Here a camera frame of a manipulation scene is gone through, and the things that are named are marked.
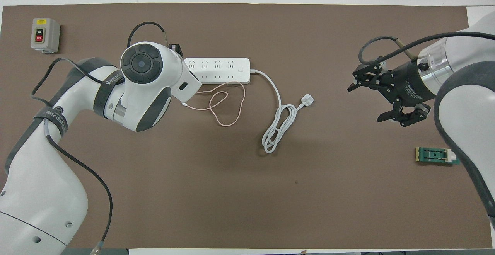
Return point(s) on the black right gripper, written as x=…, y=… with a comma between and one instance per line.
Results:
x=412, y=83

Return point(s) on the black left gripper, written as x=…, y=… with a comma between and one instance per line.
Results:
x=176, y=50

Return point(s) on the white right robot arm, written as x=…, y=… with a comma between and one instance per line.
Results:
x=464, y=104

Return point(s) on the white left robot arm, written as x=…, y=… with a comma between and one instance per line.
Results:
x=46, y=177

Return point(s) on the white power strip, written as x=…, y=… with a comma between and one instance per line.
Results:
x=224, y=70

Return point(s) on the brown table mat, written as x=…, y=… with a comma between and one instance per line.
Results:
x=232, y=193

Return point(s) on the green knife switch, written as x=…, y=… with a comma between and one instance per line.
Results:
x=435, y=155

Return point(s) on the grey on-off switch box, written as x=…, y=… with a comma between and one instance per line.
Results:
x=44, y=34

